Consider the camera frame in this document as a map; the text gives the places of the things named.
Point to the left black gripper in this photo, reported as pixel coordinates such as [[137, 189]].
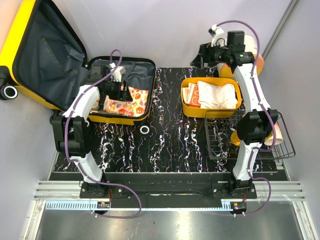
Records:
[[124, 95]]

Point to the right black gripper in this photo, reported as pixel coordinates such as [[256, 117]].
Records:
[[198, 61]]

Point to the floral orange pouch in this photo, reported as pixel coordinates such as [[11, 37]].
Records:
[[134, 108]]

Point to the white garment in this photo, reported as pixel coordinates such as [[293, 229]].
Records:
[[216, 97]]

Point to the yellow plastic basket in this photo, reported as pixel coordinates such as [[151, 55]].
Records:
[[218, 113]]

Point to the yellow Pikachu suitcase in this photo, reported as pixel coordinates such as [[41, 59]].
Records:
[[43, 58]]

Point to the orange strap wristwatch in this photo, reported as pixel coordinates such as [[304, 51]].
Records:
[[96, 104]]

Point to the orange printed cloth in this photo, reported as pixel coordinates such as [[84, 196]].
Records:
[[190, 95]]

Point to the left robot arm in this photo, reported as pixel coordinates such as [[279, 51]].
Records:
[[71, 130]]

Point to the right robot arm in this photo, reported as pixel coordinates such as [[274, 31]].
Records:
[[259, 119]]

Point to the black marble pattern mat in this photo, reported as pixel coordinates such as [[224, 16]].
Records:
[[176, 143]]

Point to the yellow ceramic dish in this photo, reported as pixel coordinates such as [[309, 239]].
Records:
[[236, 141]]

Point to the pink white cup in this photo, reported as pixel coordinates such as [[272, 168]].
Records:
[[275, 138]]

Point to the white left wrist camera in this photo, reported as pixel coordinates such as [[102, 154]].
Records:
[[117, 74]]

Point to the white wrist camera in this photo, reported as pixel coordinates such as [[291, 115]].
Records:
[[217, 33], [117, 74]]

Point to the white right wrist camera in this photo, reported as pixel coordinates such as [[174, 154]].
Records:
[[217, 33]]

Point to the black wire rack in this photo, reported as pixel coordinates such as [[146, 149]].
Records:
[[282, 145]]

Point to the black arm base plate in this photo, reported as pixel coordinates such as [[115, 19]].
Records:
[[216, 185]]

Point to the aluminium frame rail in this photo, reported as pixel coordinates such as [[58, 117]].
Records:
[[65, 195]]

